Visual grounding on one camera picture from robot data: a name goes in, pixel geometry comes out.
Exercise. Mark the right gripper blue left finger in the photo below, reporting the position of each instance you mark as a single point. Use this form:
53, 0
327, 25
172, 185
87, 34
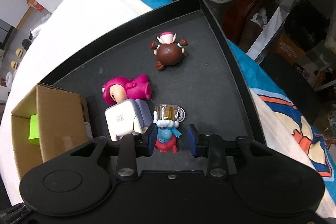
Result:
149, 139

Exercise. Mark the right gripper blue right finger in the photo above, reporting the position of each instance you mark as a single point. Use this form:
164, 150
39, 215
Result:
194, 140

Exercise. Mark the red blue creature figurine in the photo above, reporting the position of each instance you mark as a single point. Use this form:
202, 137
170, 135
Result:
167, 135

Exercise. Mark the miniature beer mug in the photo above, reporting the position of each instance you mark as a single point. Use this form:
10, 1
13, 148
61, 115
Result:
169, 112

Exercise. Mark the white lavender cube charger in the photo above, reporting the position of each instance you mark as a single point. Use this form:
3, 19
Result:
128, 117

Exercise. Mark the pink bear figurine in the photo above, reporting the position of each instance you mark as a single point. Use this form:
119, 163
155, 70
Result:
120, 88

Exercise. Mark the brown cardboard box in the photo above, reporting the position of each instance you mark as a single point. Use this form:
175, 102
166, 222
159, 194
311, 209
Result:
62, 118

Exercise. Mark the green plastic box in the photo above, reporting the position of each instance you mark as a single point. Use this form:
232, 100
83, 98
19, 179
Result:
34, 130

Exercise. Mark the black shallow tray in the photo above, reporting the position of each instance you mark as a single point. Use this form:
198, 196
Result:
207, 83

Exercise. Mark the cartoon print blue blanket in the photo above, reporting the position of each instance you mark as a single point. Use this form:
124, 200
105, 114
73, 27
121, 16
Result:
289, 128

